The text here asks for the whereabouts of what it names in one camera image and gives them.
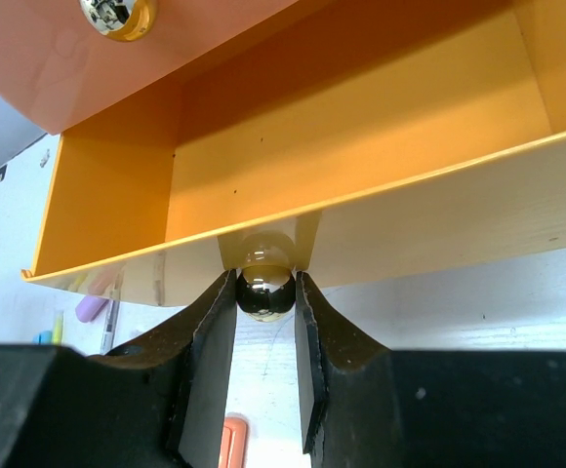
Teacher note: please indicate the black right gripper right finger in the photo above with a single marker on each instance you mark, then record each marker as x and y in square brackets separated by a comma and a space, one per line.
[365, 405]

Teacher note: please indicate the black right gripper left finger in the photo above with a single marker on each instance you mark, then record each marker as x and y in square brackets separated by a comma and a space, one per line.
[155, 401]

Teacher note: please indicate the yellow drawer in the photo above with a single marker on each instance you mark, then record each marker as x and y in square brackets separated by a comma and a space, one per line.
[369, 140]

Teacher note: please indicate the orange top drawer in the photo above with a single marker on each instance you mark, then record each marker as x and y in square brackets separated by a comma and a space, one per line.
[57, 69]

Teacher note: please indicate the orange highlighter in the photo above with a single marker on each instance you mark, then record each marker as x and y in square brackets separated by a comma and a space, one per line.
[234, 441]

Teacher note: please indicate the clear dark blue pen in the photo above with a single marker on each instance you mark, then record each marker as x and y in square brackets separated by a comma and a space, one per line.
[109, 327]

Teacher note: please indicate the purple highlighter cap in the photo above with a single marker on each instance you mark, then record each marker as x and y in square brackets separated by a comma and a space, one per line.
[89, 308]

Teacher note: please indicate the thin yellow pen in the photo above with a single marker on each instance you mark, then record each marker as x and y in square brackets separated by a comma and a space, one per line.
[57, 331]

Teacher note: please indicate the blue highlighter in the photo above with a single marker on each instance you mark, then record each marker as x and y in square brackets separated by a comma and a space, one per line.
[43, 337]

